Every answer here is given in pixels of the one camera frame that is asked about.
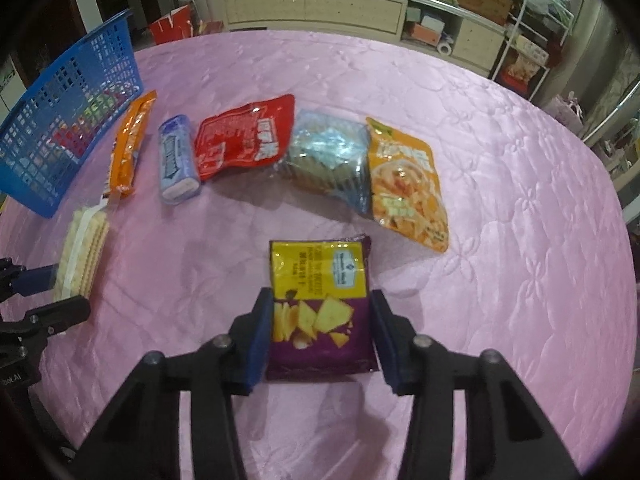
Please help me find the wafer cracker clear pack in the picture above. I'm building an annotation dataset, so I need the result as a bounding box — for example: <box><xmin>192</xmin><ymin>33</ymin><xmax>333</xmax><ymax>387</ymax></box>
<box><xmin>53</xmin><ymin>200</ymin><xmax>110</xmax><ymax>301</ymax></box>

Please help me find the orange Alpenliebe candy stick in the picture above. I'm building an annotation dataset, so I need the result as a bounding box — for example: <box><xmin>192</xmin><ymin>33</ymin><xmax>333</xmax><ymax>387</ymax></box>
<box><xmin>102</xmin><ymin>90</ymin><xmax>157</xmax><ymax>200</ymax></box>

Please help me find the purple Doublemint gum pack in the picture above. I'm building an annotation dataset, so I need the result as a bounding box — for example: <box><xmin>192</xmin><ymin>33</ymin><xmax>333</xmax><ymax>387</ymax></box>
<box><xmin>158</xmin><ymin>114</ymin><xmax>201</xmax><ymax>205</ymax></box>

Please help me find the purple yellow chips bag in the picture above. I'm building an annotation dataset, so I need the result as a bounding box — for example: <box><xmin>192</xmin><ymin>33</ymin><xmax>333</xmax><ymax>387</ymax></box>
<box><xmin>266</xmin><ymin>234</ymin><xmax>378</xmax><ymax>382</ymax></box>

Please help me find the orange yellow snack pouch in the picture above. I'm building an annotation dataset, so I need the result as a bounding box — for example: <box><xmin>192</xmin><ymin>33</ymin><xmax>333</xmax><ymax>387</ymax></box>
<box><xmin>367</xmin><ymin>117</ymin><xmax>449</xmax><ymax>254</ymax></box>

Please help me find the red snack pouch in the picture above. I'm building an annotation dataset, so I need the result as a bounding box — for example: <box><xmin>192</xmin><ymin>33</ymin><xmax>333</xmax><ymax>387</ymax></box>
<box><xmin>194</xmin><ymin>93</ymin><xmax>295</xmax><ymax>181</ymax></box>

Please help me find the blue striped clear snack bag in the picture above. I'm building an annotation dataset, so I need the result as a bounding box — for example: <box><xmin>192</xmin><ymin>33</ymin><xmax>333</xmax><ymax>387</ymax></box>
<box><xmin>276</xmin><ymin>110</ymin><xmax>371</xmax><ymax>217</ymax></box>

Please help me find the blue plastic basket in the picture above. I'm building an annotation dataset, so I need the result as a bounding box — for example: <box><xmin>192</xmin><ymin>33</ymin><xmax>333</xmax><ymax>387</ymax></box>
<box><xmin>1</xmin><ymin>10</ymin><xmax>143</xmax><ymax>218</ymax></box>

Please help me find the pink quilted tablecloth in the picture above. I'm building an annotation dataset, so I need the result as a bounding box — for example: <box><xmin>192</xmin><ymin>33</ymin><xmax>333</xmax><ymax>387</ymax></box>
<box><xmin>1</xmin><ymin>32</ymin><xmax>637</xmax><ymax>469</ymax></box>

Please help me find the red paper bag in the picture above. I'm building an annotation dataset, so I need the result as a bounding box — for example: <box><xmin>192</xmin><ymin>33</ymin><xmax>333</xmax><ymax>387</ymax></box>
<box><xmin>149</xmin><ymin>6</ymin><xmax>193</xmax><ymax>46</ymax></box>

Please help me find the pink shopping bag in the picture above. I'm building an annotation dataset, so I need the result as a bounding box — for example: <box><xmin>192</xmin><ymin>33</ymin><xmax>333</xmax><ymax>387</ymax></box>
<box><xmin>542</xmin><ymin>91</ymin><xmax>584</xmax><ymax>136</ymax></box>

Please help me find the brown cardboard box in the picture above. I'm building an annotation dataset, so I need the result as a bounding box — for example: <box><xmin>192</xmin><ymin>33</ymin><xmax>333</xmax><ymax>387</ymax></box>
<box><xmin>457</xmin><ymin>0</ymin><xmax>513</xmax><ymax>26</ymax></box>

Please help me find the cream TV cabinet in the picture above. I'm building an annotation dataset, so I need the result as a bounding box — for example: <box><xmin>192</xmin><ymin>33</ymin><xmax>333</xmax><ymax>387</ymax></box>
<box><xmin>221</xmin><ymin>0</ymin><xmax>504</xmax><ymax>79</ymax></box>

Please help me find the white wire shelf rack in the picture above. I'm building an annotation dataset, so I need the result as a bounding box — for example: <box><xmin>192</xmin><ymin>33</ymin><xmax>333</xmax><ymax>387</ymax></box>
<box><xmin>490</xmin><ymin>0</ymin><xmax>575</xmax><ymax>101</ymax></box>

